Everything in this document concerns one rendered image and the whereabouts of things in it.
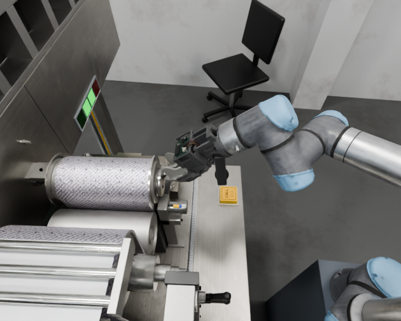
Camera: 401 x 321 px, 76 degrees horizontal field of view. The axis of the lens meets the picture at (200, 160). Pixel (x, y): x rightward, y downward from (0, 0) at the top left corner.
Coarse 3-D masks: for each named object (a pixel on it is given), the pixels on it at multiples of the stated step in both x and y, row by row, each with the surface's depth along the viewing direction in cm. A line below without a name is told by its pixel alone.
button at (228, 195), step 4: (220, 188) 106; (224, 188) 106; (228, 188) 106; (232, 188) 106; (236, 188) 106; (220, 192) 105; (224, 192) 105; (228, 192) 105; (232, 192) 105; (236, 192) 105; (220, 196) 104; (224, 196) 104; (228, 196) 104; (232, 196) 104; (236, 196) 104; (220, 200) 103; (224, 200) 103; (228, 200) 103; (232, 200) 103; (236, 200) 103
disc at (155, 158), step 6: (156, 156) 69; (150, 162) 64; (150, 168) 63; (150, 174) 63; (150, 180) 63; (150, 186) 63; (150, 192) 63; (150, 198) 63; (150, 204) 64; (156, 204) 71
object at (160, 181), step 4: (160, 168) 69; (156, 172) 67; (160, 172) 67; (156, 176) 66; (160, 176) 66; (156, 180) 66; (160, 180) 66; (164, 180) 72; (156, 184) 66; (160, 184) 66; (164, 184) 72; (156, 188) 66; (160, 188) 66; (164, 188) 72; (156, 192) 67; (160, 192) 67
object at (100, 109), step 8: (96, 104) 150; (104, 104) 155; (96, 112) 154; (104, 112) 155; (104, 120) 160; (104, 128) 165; (112, 128) 168; (112, 136) 171; (112, 144) 178; (120, 144) 185; (112, 152) 185; (120, 152) 186
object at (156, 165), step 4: (60, 160) 67; (56, 164) 66; (156, 164) 67; (56, 168) 65; (156, 168) 67; (52, 172) 65; (152, 172) 64; (52, 176) 64; (152, 176) 64; (52, 180) 64; (152, 180) 64; (52, 184) 64; (152, 184) 64; (52, 188) 65; (152, 188) 64; (152, 192) 64; (56, 196) 66; (152, 196) 65; (156, 196) 68; (152, 200) 66; (156, 200) 68
